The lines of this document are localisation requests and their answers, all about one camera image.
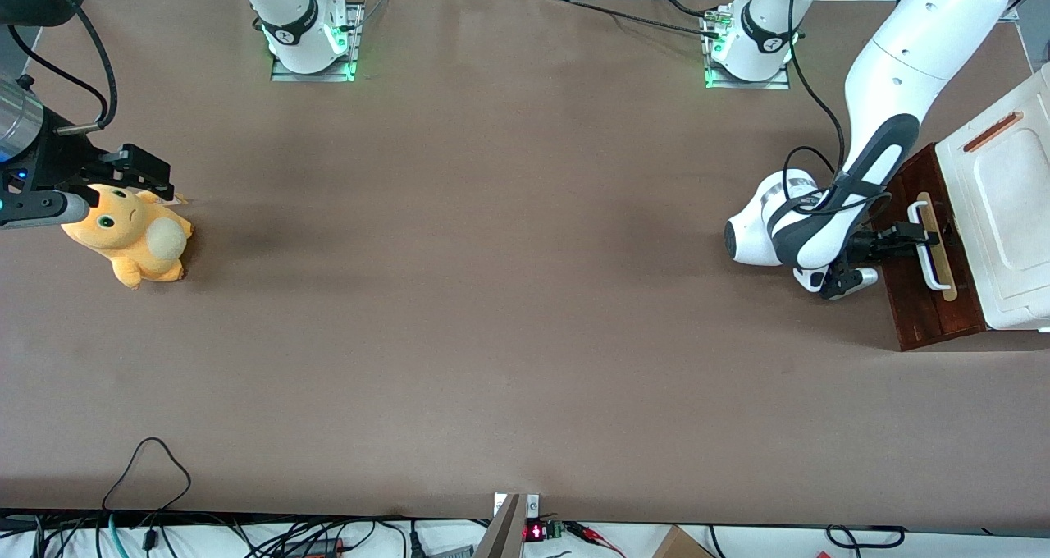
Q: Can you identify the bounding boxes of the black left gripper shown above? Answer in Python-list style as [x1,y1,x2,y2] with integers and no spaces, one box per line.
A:
[842,222,943,266]

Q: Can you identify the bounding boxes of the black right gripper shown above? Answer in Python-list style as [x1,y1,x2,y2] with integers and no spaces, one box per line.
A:
[31,105,176,204]

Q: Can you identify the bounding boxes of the wooden drawer with white handle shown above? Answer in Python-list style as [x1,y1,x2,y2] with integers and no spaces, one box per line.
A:
[899,143,988,342]

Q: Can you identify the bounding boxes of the orange plush toy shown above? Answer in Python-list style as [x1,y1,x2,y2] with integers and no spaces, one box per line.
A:
[61,182,196,290]

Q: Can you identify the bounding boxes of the brown cabinet with white top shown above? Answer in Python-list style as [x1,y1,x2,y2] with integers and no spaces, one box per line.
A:
[871,63,1050,353]

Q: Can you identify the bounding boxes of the brown cardboard box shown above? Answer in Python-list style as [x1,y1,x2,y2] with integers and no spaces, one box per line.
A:
[651,524,717,558]

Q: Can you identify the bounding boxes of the black power adapter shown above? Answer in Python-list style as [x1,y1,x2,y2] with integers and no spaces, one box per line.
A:
[279,537,346,558]

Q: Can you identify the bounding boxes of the red clip leads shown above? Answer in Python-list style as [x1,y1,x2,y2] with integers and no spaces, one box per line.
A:
[564,521,627,558]

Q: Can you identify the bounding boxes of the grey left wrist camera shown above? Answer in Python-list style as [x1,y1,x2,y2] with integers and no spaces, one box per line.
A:
[819,262,881,302]

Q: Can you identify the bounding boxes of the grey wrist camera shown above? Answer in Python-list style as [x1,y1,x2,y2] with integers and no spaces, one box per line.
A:
[0,190,93,231]
[819,262,881,302]

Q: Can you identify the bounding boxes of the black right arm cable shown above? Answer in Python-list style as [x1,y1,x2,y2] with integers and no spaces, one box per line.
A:
[7,4,119,135]

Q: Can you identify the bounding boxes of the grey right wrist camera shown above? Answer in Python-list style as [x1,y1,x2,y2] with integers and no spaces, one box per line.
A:
[0,190,93,231]

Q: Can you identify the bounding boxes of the aluminium arm base plate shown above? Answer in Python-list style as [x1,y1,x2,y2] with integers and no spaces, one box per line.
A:
[703,8,792,92]
[270,2,364,84]

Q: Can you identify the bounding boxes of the black looped cable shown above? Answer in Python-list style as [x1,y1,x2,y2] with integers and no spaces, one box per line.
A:
[101,436,194,515]

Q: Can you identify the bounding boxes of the black cable loop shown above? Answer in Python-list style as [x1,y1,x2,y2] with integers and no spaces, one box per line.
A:
[824,524,908,551]

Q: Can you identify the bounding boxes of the black cable on table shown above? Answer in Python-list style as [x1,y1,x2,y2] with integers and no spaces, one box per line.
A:
[562,0,728,41]

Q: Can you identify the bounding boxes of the small aluminium bracket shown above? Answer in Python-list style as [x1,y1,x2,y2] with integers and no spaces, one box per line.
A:
[492,492,541,520]

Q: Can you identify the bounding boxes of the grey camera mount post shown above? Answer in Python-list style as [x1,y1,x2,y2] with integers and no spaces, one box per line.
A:
[471,492,527,558]

